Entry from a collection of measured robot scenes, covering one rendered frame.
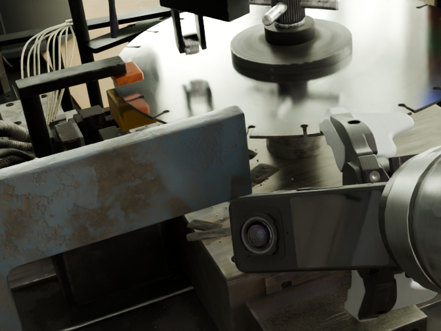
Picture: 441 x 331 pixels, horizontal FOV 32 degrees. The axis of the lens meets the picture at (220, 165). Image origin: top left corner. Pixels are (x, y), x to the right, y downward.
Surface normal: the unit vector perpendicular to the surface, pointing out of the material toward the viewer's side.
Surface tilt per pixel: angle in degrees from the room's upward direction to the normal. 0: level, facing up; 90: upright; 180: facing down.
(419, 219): 81
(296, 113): 0
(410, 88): 0
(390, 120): 1
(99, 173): 90
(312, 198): 64
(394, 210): 74
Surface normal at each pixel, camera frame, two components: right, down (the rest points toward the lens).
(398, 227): -1.00, 0.05
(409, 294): 0.14, 0.80
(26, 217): 0.37, 0.44
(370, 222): -0.48, 0.07
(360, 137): -0.06, -0.72
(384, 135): -0.08, -0.85
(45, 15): 0.72, 0.28
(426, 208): -0.99, -0.16
